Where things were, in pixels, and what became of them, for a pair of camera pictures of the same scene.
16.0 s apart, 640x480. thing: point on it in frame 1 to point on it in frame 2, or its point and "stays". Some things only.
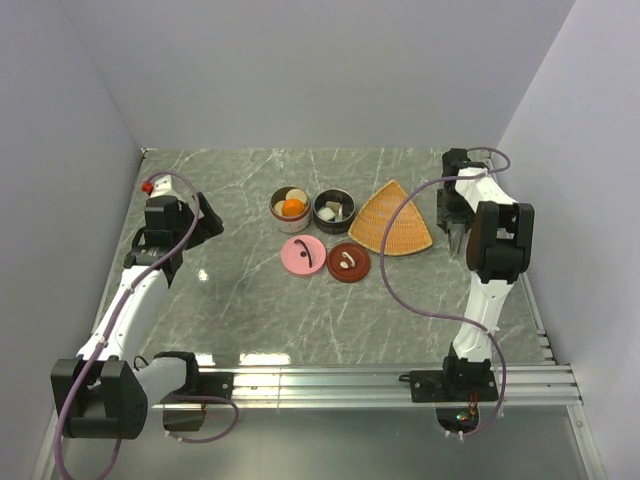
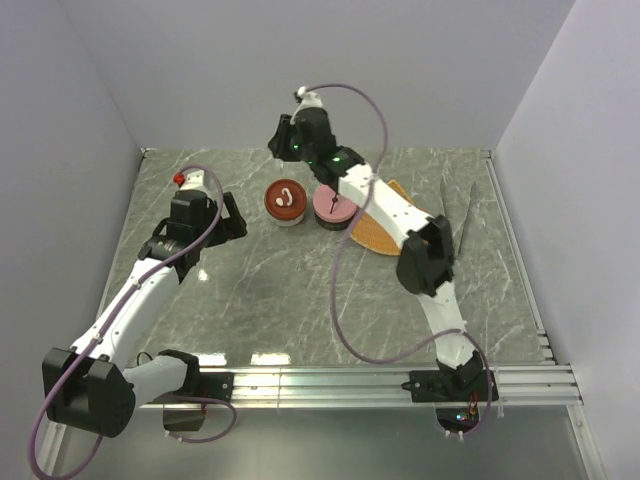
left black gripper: [208, 225] to [231, 227]
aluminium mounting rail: [520, 387] stays
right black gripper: [443, 215] to [279, 142]
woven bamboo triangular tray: [407, 231] stays
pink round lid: [303, 254] to [342, 209]
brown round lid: [348, 262] to [285, 199]
